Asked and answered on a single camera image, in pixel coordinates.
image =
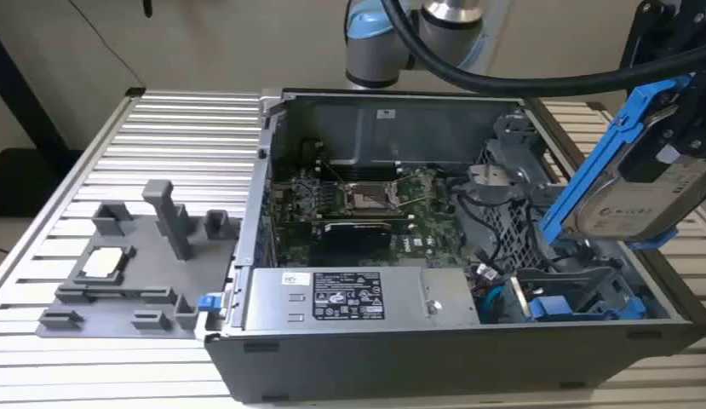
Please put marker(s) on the hard disk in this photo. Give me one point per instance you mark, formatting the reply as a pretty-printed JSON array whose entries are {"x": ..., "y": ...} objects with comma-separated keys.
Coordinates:
[{"x": 631, "y": 213}]

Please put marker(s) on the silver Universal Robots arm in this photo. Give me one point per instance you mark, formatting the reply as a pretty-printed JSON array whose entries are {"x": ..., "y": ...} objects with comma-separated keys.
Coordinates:
[{"x": 375, "y": 55}]

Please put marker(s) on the perforated metal disk cage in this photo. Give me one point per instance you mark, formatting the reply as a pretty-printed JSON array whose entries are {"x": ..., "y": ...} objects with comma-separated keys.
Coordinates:
[{"x": 506, "y": 226}]

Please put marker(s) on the blue disk carrier in bay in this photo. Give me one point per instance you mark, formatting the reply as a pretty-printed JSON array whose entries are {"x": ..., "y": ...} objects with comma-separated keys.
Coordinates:
[{"x": 548, "y": 307}]

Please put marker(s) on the green motherboard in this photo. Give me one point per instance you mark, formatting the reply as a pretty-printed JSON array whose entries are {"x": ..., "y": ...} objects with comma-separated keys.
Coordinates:
[{"x": 431, "y": 221}]

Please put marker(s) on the CPU socket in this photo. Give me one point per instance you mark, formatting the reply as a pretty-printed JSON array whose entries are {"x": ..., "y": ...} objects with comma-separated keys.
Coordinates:
[{"x": 370, "y": 197}]

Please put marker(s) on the black graphics card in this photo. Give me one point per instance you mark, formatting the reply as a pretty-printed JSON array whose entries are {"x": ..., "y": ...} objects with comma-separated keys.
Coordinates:
[{"x": 352, "y": 243}]

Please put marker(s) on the open black PC case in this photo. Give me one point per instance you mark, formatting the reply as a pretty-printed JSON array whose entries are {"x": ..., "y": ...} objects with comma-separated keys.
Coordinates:
[{"x": 386, "y": 366}]

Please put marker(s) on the silver power supply unit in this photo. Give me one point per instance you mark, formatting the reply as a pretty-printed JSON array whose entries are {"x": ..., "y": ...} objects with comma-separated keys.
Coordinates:
[{"x": 272, "y": 298}]

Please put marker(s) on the blue case latch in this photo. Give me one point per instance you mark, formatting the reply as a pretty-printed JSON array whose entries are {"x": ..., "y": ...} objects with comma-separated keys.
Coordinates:
[{"x": 207, "y": 303}]

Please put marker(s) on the black antenna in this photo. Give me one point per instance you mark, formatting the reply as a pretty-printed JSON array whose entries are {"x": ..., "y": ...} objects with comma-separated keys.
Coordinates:
[{"x": 147, "y": 7}]

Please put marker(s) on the grey parts rack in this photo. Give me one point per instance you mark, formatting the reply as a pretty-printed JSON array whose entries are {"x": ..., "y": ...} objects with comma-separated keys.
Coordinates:
[{"x": 154, "y": 277}]

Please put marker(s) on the silver CPU chip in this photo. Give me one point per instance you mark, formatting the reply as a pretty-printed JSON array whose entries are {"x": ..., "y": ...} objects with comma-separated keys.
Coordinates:
[{"x": 104, "y": 262}]

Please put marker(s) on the black box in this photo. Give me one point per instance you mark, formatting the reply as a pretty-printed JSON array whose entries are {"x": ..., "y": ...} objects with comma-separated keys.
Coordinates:
[{"x": 23, "y": 183}]

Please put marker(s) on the black desk frame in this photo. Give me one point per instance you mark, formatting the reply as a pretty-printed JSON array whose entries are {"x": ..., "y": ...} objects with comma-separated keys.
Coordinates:
[{"x": 23, "y": 85}]

